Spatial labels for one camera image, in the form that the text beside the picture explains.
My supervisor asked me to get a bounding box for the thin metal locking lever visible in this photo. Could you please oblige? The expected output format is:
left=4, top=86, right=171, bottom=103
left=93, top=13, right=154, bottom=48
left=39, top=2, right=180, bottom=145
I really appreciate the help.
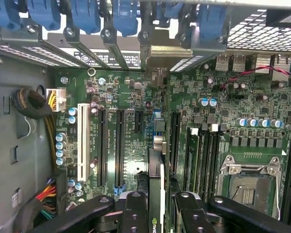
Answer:
left=232, top=184, right=243, bottom=202

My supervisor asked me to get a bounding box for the CPU socket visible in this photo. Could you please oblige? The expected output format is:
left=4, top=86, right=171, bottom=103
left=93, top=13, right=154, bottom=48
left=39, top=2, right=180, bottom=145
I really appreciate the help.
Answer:
left=219, top=152, right=283, bottom=219

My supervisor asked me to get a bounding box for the black expansion slot blue latch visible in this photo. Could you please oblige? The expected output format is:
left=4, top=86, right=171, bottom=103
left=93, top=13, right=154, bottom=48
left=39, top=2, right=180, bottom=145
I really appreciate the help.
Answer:
left=113, top=108, right=126, bottom=196

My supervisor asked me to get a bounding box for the white expansion slot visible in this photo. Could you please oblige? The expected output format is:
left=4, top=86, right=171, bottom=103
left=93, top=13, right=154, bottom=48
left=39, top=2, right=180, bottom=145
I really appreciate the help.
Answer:
left=77, top=103, right=91, bottom=182

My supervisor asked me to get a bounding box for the short black expansion slot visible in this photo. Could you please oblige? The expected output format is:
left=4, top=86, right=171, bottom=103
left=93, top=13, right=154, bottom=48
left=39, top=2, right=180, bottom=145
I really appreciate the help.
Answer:
left=134, top=109, right=144, bottom=133

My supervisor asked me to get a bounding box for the green motherboard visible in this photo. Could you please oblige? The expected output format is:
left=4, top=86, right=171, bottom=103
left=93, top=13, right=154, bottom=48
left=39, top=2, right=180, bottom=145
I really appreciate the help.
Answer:
left=54, top=54, right=291, bottom=233

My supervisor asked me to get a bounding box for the white power connector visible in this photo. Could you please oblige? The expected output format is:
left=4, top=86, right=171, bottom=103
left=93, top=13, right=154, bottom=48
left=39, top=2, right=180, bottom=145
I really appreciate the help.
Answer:
left=45, top=88, right=67, bottom=113

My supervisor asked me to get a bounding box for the blue card retention clip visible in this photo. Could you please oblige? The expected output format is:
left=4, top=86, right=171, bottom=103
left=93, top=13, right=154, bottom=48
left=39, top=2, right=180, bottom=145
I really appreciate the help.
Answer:
left=26, top=0, right=62, bottom=31
left=112, top=0, right=139, bottom=37
left=156, top=0, right=184, bottom=25
left=69, top=0, right=102, bottom=34
left=0, top=0, right=22, bottom=29
left=198, top=4, right=231, bottom=45

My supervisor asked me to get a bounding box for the dark grey PC case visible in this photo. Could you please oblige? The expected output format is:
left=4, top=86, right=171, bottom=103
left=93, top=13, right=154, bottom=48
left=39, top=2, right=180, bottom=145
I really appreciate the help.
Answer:
left=0, top=0, right=291, bottom=233

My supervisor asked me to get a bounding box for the coloured wire bundle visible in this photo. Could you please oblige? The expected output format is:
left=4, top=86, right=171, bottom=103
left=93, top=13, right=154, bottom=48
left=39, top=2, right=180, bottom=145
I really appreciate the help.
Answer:
left=35, top=178, right=58, bottom=219

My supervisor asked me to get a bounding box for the black sleeved wire bundle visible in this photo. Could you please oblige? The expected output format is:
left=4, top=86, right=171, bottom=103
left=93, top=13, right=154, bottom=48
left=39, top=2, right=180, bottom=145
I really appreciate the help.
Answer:
left=11, top=87, right=53, bottom=120

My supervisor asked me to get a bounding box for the red black twisted wire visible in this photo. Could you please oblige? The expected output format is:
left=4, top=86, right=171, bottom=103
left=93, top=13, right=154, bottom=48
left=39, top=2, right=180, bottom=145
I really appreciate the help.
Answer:
left=219, top=65, right=291, bottom=88

